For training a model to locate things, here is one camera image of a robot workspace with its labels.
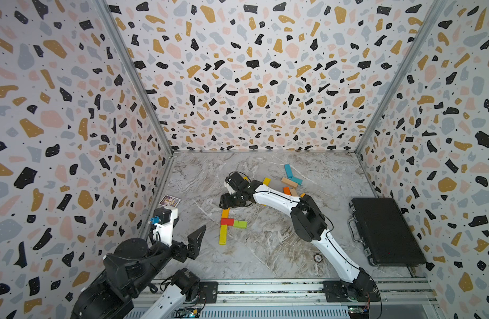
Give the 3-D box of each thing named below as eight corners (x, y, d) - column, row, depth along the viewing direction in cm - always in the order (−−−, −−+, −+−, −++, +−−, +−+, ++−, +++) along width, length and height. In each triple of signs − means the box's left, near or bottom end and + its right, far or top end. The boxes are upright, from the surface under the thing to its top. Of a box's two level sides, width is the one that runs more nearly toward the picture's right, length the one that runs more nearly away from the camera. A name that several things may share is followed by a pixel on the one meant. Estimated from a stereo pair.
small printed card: (161, 204, 100) (159, 202, 98) (167, 196, 104) (165, 193, 102) (175, 208, 99) (173, 206, 97) (180, 200, 102) (179, 197, 100)
